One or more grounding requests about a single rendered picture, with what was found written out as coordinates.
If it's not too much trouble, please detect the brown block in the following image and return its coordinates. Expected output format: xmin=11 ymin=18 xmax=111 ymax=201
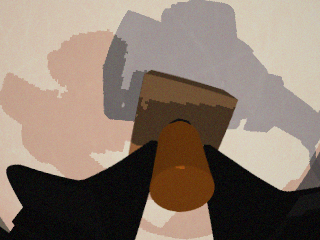
xmin=128 ymin=71 xmax=237 ymax=155

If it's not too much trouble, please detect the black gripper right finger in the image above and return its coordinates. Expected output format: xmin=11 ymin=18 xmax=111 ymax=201
xmin=203 ymin=144 xmax=320 ymax=240

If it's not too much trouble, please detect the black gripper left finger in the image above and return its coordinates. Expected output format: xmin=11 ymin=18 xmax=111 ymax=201
xmin=5 ymin=141 xmax=157 ymax=240

